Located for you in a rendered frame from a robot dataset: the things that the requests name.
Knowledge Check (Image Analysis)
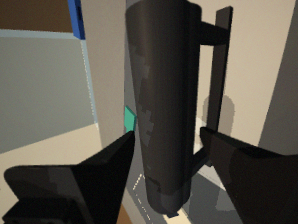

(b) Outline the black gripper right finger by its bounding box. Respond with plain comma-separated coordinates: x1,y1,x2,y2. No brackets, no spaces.
200,127,298,224

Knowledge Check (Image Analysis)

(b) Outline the cream square tile with black centre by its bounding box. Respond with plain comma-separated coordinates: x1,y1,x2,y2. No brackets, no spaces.
163,208,193,224

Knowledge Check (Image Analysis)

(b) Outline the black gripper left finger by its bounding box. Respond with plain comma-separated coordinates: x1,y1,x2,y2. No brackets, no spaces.
4,131,135,224

